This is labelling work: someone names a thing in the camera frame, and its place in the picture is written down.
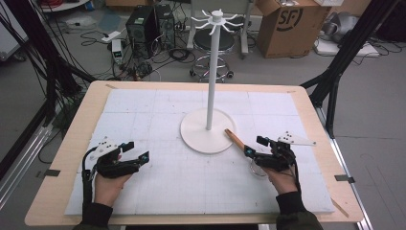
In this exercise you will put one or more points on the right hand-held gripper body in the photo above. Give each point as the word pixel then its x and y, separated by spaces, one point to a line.
pixel 281 158

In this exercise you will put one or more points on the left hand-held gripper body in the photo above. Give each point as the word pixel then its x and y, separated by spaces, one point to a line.
pixel 110 166

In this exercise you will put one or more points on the person's left hand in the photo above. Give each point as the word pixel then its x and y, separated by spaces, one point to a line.
pixel 108 190

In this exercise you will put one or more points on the person's right hand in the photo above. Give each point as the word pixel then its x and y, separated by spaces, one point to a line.
pixel 282 182

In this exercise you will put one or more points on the white grid mat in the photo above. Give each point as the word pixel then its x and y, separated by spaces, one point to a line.
pixel 191 179

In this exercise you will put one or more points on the black tape piece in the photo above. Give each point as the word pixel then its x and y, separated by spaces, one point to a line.
pixel 344 179
pixel 52 172

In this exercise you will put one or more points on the white hook stand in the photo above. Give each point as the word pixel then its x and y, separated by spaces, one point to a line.
pixel 212 96

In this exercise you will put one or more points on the small white electronic device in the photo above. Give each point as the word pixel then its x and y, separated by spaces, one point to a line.
pixel 117 50

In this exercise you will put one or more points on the black round stool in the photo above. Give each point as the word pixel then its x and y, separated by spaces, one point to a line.
pixel 214 41

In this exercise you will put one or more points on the white power strip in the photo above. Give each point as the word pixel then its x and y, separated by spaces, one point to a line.
pixel 110 36

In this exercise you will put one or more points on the black tripod stand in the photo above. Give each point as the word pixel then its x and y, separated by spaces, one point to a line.
pixel 341 60
pixel 48 60

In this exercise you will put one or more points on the brown cardboard box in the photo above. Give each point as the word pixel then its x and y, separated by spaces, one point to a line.
pixel 288 28

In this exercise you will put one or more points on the black computer tower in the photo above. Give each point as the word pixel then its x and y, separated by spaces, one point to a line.
pixel 146 30

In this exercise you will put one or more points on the white flat board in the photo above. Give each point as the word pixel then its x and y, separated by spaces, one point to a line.
pixel 344 49

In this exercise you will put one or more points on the silver grey appliance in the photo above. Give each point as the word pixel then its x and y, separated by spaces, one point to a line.
pixel 340 25

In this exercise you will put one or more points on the white metal frame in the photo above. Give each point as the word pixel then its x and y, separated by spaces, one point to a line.
pixel 244 28

